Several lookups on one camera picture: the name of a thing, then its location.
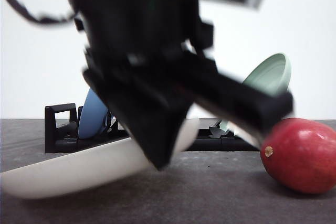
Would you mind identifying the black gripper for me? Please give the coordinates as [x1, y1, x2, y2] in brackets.
[68, 0, 214, 98]

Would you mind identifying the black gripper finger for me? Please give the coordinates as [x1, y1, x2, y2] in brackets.
[181, 59, 293, 145]
[83, 69, 194, 171]

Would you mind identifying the white plate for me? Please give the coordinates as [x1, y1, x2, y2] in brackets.
[0, 118, 200, 198]

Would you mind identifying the red pomegranate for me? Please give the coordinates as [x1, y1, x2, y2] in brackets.
[260, 118, 336, 194]

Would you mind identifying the green plate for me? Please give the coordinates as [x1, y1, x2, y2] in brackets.
[220, 53, 292, 133]

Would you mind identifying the blue plate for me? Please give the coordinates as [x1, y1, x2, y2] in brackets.
[78, 89, 108, 139]

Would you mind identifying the black plate rack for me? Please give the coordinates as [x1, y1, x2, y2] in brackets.
[44, 103, 260, 154]

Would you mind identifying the black cable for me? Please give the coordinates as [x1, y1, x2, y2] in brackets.
[10, 0, 76, 23]

